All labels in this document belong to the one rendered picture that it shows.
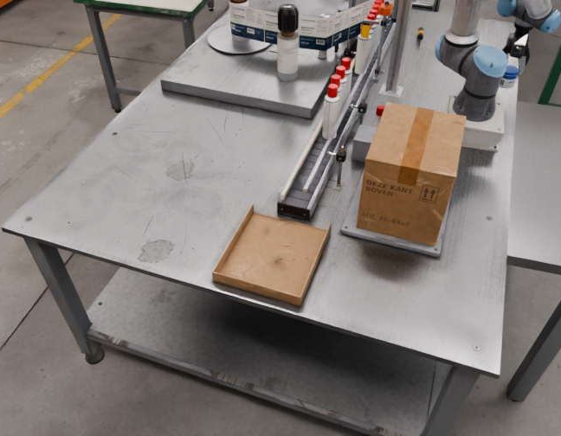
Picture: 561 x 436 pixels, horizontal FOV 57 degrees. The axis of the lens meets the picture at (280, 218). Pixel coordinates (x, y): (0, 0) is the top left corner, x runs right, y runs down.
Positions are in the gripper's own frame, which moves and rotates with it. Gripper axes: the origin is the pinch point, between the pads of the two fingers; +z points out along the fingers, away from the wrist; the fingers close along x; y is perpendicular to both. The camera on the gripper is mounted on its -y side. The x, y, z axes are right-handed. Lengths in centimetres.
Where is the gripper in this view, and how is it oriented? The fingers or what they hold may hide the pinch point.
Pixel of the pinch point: (508, 73)
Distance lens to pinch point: 235.8
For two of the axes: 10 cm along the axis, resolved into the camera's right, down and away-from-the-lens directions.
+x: -9.5, -2.1, 2.2
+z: 0.1, 7.1, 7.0
